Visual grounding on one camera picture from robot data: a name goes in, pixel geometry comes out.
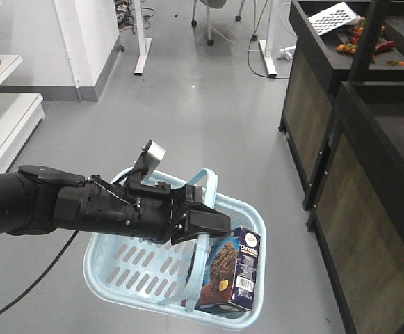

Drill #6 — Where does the light blue plastic basket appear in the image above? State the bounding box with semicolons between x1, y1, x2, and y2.
83;169;266;331

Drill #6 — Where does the blue chocolate cookie box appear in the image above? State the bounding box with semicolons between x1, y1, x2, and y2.
195;226;261;314

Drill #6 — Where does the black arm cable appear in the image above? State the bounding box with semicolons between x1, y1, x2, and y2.
0;230;81;331

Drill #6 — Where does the dark wooden produce stand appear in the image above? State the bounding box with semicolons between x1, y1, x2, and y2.
279;1;404;333

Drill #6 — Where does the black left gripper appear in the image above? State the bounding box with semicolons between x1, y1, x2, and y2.
53;177;231;245

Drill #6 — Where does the white store shelving unit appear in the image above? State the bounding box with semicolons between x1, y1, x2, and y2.
0;53;45;173

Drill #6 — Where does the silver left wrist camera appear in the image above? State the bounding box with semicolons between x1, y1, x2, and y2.
130;139;165;182

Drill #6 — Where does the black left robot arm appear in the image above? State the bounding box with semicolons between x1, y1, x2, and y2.
0;165;231;244

